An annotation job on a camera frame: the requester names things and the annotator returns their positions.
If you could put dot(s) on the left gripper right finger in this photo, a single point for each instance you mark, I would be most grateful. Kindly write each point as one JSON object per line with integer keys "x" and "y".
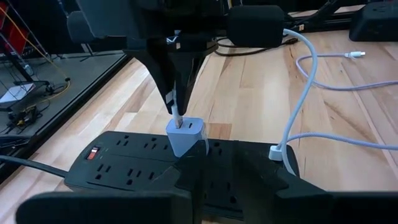
{"x": 342, "y": 208}

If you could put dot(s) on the small black power strip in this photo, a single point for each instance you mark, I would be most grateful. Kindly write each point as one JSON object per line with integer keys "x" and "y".
{"x": 376, "y": 21}

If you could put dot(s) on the grey office chair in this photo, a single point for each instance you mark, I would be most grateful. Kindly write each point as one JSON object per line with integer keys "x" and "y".
{"x": 81, "y": 28}

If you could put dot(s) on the white wall charger adapter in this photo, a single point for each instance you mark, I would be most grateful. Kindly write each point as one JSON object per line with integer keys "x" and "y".
{"x": 186, "y": 137}

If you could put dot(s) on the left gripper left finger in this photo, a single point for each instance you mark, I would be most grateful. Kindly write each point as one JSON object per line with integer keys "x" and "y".
{"x": 109, "y": 208}

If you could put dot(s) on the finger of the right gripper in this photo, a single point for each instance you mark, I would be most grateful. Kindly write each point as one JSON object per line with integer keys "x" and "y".
{"x": 194, "y": 62}
{"x": 155, "y": 68}

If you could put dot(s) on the long black power strip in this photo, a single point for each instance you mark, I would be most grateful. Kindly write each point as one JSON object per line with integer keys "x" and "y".
{"x": 130, "y": 161}

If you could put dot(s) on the white flat device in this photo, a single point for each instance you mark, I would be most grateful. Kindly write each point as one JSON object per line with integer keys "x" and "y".
{"x": 15, "y": 93}

